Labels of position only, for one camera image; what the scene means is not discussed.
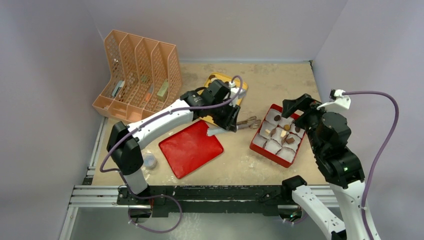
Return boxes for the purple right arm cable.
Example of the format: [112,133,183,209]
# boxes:
[342,91,400,240]

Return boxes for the orange plastic file organizer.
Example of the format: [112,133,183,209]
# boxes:
[92,30,183,124]

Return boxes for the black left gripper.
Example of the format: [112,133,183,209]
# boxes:
[208,98,239,132]

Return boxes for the yellow plastic tray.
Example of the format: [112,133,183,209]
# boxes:
[199,72,248,130]

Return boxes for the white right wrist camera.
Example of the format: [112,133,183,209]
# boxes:
[316,89,351,113]

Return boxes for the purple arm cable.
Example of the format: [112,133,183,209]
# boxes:
[342,91,400,240]
[99,75,244,200]

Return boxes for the red chocolate box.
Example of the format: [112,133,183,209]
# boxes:
[249,104,306,168]

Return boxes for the metal serving tongs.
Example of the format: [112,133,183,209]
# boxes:
[206,116,262,137]

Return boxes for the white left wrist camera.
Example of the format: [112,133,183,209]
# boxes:
[228,81,246,106]

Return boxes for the red box lid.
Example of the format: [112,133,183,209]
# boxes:
[158,120,224,179]

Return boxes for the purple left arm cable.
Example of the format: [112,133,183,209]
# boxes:
[99,75,244,200]

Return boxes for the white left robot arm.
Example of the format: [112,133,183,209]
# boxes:
[104,79,246,205]

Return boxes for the small clear plastic cup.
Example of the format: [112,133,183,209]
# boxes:
[142,152,158,170]

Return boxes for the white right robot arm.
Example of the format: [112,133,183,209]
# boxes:
[280,90,381,240]

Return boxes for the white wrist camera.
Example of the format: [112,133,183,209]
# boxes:
[316,89,351,113]
[228,81,246,106]

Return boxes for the black aluminium base frame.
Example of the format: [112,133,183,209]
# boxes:
[67,184,335,220]

